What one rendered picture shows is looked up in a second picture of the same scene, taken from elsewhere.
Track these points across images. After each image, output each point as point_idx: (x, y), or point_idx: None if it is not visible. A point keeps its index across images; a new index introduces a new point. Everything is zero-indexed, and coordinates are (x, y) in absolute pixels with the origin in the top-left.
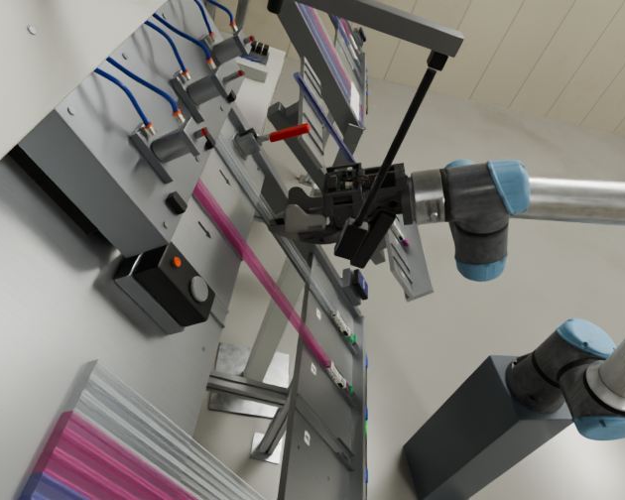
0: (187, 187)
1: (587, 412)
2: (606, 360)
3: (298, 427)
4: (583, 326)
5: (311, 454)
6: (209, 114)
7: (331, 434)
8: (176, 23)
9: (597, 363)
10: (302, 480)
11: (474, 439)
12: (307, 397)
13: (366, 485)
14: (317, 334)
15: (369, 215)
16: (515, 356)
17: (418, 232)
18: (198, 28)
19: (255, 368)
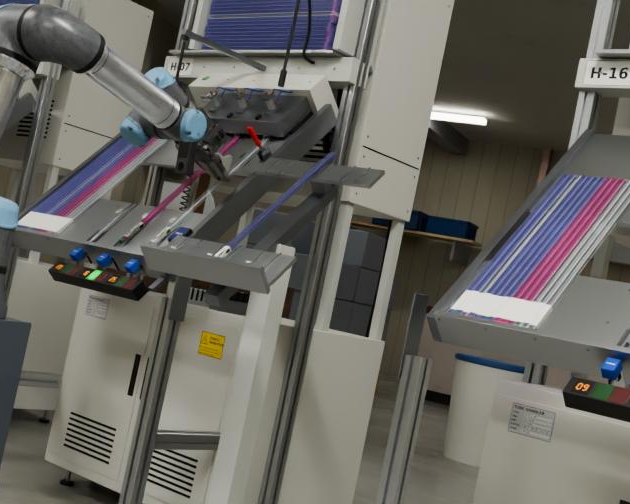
0: (210, 116)
1: None
2: None
3: (125, 205)
4: (2, 199)
5: (110, 214)
6: (243, 115)
7: (109, 228)
8: (274, 99)
9: None
10: (105, 208)
11: None
12: (134, 211)
13: (64, 272)
14: (161, 219)
15: None
16: (2, 320)
17: (207, 255)
18: (282, 104)
19: None
